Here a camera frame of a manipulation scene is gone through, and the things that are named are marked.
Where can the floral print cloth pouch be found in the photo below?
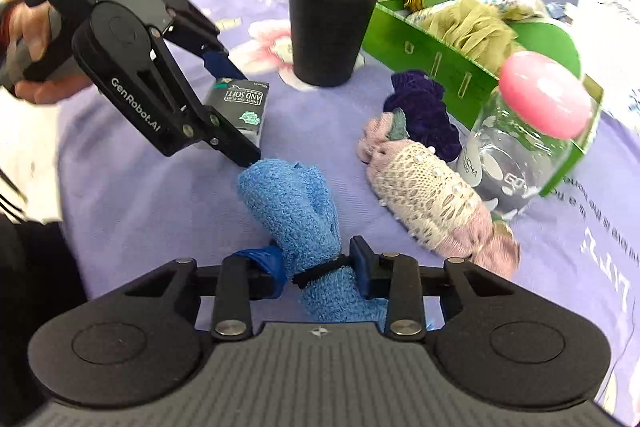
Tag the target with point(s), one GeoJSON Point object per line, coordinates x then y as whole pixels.
{"type": "Point", "coordinates": [515, 2]}

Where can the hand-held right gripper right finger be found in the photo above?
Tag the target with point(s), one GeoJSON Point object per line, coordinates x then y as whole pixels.
{"type": "Point", "coordinates": [364, 267]}

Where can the dark purple scrunchie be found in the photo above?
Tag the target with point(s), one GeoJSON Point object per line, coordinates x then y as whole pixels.
{"type": "Point", "coordinates": [425, 112]}

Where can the yellow-green mesh bath pouf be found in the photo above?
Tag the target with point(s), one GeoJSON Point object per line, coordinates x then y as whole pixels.
{"type": "Point", "coordinates": [465, 29]}

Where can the green cardboard box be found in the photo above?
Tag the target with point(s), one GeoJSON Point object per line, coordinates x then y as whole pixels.
{"type": "Point", "coordinates": [430, 47]}

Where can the black cup with lid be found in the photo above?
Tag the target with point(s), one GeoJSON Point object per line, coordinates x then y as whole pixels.
{"type": "Point", "coordinates": [325, 22]}

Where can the dark green tissue pack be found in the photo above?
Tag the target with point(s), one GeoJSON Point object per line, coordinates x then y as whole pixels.
{"type": "Point", "coordinates": [240, 107]}

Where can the glass bottle with pink cap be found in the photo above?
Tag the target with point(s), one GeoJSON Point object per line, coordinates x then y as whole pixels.
{"type": "Point", "coordinates": [520, 147]}

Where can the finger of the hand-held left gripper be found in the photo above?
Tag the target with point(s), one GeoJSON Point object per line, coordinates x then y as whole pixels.
{"type": "Point", "coordinates": [227, 137]}
{"type": "Point", "coordinates": [200, 27]}

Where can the green bath mitt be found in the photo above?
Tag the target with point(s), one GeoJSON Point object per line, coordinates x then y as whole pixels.
{"type": "Point", "coordinates": [550, 44]}

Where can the purple floral bedsheet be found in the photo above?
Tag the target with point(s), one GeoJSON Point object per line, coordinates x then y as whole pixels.
{"type": "Point", "coordinates": [150, 202]}

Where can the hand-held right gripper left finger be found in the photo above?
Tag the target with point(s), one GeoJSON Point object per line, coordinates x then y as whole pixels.
{"type": "Point", "coordinates": [264, 269]}

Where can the blue fluffy towel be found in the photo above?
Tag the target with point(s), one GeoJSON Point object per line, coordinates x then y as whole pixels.
{"type": "Point", "coordinates": [295, 207]}

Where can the person's left hand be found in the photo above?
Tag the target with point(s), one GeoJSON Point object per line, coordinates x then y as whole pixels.
{"type": "Point", "coordinates": [37, 27]}

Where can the pink lace cloth pouch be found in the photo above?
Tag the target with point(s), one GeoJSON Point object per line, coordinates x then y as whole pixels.
{"type": "Point", "coordinates": [435, 197]}

